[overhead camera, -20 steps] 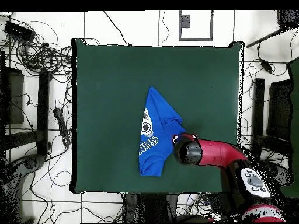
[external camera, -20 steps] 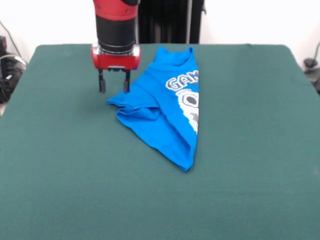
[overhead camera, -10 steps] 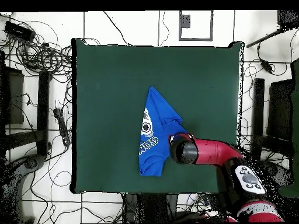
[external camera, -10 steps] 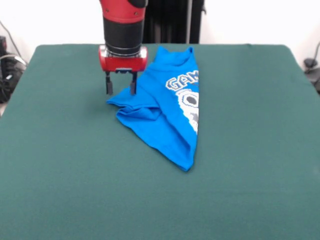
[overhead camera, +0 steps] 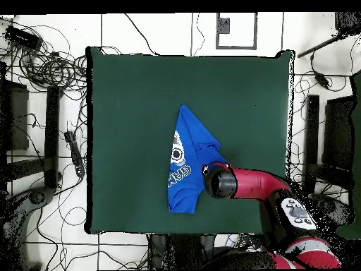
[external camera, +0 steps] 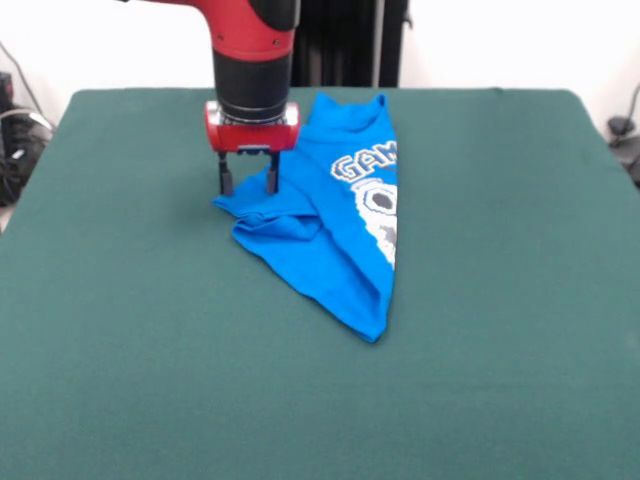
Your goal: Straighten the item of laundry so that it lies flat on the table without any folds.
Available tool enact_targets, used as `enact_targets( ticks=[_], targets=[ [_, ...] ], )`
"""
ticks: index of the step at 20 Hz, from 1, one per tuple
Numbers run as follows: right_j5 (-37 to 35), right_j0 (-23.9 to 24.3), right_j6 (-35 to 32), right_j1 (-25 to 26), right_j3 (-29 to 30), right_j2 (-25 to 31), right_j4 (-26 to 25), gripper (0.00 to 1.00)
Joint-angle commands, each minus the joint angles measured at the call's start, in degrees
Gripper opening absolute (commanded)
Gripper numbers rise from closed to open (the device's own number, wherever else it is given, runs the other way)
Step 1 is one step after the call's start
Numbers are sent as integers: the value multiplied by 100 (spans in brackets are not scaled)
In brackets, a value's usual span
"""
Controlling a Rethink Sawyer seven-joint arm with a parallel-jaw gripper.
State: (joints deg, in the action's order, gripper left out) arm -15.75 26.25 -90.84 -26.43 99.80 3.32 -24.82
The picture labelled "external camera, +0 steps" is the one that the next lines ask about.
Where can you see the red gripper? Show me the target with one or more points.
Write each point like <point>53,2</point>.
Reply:
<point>250,136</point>

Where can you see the blue GAME print t-shirt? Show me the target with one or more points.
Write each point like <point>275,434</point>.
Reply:
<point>320,250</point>

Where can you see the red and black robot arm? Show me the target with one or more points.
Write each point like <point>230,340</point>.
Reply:
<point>250,70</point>

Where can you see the dark green table cloth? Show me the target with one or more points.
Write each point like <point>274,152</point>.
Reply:
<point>150,350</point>

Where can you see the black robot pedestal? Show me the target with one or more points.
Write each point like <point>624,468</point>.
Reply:
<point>350,45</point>

